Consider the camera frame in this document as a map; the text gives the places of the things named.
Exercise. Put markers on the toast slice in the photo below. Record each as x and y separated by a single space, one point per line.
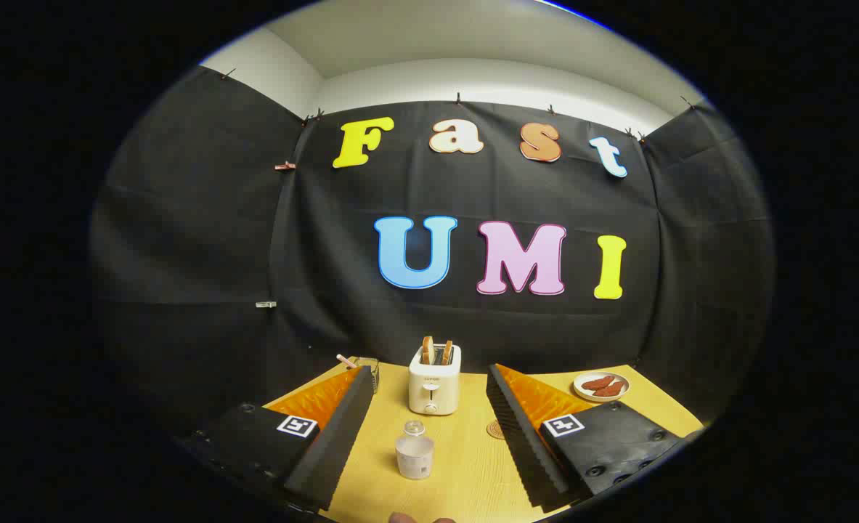
427 351
446 353

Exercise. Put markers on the clear juice bottle white label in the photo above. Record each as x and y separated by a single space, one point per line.
414 454

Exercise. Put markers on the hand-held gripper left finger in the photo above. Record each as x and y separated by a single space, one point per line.
335 436

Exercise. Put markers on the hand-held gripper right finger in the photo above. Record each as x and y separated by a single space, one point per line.
520 443

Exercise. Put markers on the pink striped straw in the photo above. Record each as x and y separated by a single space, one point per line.
345 361

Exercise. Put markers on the round wooden coaster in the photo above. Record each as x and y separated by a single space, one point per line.
495 430

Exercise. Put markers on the white round plate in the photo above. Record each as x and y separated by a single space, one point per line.
581 393

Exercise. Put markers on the wooden table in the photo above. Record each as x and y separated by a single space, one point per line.
465 465

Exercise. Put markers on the brown meat piece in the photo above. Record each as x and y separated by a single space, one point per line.
610 390
598 382

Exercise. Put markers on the clear glass holder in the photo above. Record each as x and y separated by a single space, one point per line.
368 361

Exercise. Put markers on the cream toaster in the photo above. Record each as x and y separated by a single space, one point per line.
434 388

